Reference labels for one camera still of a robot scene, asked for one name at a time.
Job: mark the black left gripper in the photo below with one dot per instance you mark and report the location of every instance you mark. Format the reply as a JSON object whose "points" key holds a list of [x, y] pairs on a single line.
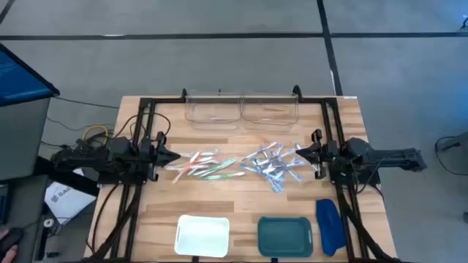
{"points": [[153, 157]]}

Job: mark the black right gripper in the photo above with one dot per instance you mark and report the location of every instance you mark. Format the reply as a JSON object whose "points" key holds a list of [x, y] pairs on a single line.
{"points": [[327, 151]]}

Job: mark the teal plastic bin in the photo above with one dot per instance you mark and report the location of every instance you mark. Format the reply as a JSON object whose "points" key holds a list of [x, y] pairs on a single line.
{"points": [[285, 237]]}

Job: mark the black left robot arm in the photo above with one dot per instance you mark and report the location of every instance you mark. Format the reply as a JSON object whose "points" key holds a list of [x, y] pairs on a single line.
{"points": [[91, 157]]}

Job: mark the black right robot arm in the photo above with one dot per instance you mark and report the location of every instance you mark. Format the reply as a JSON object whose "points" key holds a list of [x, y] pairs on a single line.
{"points": [[387, 155]]}

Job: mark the clear plastic bin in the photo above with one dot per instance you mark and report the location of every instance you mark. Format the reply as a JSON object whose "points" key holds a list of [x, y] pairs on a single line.
{"points": [[270, 109], [226, 109]]}

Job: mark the blue cloth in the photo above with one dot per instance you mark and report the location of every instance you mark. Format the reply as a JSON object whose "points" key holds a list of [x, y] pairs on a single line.
{"points": [[331, 226]]}

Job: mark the white plastic bin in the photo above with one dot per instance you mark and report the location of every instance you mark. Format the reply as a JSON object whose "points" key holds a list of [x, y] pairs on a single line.
{"points": [[201, 235]]}

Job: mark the white paper sheet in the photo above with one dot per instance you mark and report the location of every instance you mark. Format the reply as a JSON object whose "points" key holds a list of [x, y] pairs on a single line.
{"points": [[69, 204]]}

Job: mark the white round adapter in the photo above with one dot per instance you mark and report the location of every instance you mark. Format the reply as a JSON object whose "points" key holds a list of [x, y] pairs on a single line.
{"points": [[49, 223]]}

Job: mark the grey stand base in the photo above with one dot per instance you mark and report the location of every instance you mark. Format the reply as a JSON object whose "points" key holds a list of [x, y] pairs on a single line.
{"points": [[457, 140]]}

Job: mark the grey desk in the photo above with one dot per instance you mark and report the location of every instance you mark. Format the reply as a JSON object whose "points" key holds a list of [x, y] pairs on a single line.
{"points": [[22, 139]]}

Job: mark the black computer mouse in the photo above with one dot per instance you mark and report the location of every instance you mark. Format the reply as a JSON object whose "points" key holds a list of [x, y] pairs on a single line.
{"points": [[11, 237]]}

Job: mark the person's hand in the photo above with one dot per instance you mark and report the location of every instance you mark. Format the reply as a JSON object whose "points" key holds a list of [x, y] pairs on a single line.
{"points": [[11, 254]]}

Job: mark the black aluminium frame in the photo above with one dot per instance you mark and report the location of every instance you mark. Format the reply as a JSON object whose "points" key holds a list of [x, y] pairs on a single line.
{"points": [[164, 100]]}

